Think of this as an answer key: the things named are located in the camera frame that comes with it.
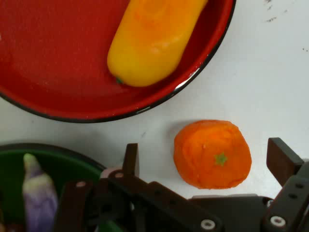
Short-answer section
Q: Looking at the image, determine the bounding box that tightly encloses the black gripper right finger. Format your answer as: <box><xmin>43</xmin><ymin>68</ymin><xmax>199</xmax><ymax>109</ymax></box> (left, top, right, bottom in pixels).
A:
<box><xmin>262</xmin><ymin>137</ymin><xmax>309</xmax><ymax>232</ymax></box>

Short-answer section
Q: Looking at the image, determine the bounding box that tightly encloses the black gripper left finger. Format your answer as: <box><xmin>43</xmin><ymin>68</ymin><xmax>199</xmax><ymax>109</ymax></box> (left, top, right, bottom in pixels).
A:
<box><xmin>55</xmin><ymin>143</ymin><xmax>224</xmax><ymax>232</ymax></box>

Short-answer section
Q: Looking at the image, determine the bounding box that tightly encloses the purple toy eggplant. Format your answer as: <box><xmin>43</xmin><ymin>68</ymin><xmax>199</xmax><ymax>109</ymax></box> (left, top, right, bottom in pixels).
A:
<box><xmin>22</xmin><ymin>153</ymin><xmax>58</xmax><ymax>232</ymax></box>

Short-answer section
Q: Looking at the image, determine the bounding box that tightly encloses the green plate with dark rim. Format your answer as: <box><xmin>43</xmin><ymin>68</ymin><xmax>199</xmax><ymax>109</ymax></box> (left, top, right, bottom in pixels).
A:
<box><xmin>0</xmin><ymin>143</ymin><xmax>124</xmax><ymax>232</ymax></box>

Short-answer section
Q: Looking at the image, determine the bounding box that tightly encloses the orange toy tangerine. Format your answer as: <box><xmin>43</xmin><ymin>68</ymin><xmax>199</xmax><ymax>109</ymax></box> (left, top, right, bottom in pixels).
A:
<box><xmin>173</xmin><ymin>119</ymin><xmax>252</xmax><ymax>189</ymax></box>

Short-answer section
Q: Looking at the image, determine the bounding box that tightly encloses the yellow orange toy mango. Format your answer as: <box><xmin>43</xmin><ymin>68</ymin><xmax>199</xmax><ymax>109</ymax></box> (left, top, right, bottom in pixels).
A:
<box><xmin>107</xmin><ymin>0</ymin><xmax>209</xmax><ymax>87</ymax></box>

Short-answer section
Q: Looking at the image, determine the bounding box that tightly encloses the red plate with black rim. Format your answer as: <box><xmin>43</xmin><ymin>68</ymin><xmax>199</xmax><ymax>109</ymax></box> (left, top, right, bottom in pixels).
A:
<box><xmin>0</xmin><ymin>0</ymin><xmax>237</xmax><ymax>123</ymax></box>

